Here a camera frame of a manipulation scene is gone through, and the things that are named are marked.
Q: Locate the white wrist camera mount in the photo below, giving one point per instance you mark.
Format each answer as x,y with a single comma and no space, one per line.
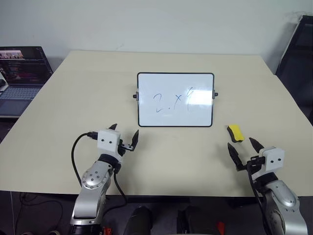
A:
274,159
107,142

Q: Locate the small black-framed whiteboard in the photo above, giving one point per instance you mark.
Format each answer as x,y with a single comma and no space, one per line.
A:
174,100

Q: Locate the black table frame bar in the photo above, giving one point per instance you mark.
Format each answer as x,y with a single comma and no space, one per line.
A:
185,199

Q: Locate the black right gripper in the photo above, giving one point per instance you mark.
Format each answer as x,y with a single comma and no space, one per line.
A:
254,163

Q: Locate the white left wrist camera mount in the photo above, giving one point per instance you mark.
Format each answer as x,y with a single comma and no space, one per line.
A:
107,142

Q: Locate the open grey laptop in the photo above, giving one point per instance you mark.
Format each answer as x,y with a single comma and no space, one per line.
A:
20,78

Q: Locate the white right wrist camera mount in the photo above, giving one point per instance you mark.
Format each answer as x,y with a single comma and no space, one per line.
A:
274,159

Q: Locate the yellow and black eraser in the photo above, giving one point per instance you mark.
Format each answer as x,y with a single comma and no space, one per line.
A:
236,133

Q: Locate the dark rounded shape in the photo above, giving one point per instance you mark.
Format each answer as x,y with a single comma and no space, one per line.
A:
138,221

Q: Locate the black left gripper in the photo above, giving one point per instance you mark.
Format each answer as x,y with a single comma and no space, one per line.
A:
123,148

